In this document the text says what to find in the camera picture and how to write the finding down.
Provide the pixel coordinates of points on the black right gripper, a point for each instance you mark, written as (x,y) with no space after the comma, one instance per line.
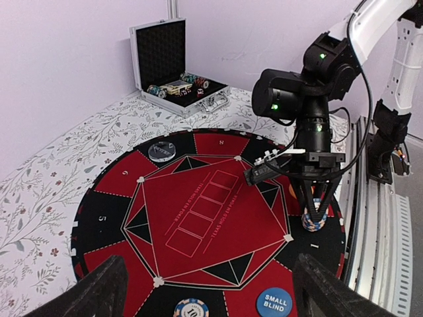
(308,168)

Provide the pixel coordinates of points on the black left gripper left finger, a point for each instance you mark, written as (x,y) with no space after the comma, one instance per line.
(101,293)

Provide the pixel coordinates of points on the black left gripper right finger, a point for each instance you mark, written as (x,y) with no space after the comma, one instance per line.
(318,292)

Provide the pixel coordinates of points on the blue small blind button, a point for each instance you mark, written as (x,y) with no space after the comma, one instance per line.
(274,302)

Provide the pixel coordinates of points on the white blue poker chip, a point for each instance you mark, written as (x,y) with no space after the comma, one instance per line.
(191,308)

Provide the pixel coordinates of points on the black white dealer button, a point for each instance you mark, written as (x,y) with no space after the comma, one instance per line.
(162,151)

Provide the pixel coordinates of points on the orange big blind button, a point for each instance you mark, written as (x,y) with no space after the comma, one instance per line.
(292,192)

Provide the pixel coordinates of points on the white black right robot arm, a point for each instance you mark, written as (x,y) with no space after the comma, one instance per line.
(330,66)

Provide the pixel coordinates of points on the round red black poker mat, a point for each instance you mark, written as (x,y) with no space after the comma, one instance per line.
(192,227)

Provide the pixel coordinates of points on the right poker chip row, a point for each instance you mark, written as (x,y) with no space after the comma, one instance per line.
(195,80)

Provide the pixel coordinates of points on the poker chip row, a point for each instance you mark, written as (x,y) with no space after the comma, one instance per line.
(195,80)
(157,91)

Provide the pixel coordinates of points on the boxed card deck in case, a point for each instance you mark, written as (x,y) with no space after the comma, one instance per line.
(177,88)

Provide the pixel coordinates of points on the left poker chip row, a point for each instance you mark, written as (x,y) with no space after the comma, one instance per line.
(157,91)

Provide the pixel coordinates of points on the front aluminium rail frame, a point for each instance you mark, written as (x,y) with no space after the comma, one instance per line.
(378,226)

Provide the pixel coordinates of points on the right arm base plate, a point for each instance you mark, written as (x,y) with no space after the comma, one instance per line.
(385,160)

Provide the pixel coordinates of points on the right aluminium frame post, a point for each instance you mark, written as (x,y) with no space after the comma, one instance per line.
(172,9)

